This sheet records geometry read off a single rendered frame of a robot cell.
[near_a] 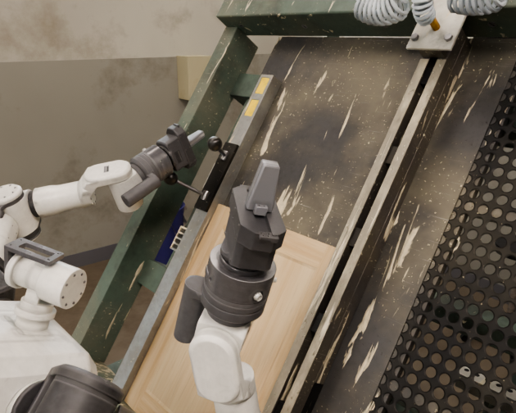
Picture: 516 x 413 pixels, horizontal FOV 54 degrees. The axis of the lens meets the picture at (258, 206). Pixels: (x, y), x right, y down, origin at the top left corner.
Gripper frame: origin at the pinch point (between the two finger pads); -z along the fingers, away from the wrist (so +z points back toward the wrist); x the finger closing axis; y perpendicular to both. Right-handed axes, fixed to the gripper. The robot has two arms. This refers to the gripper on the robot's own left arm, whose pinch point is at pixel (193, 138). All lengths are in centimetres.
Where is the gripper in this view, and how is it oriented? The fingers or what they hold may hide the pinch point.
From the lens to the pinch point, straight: 135.6
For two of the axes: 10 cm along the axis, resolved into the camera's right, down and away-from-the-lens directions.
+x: 2.7, 8.0, 5.4
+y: 6.8, 2.4, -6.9
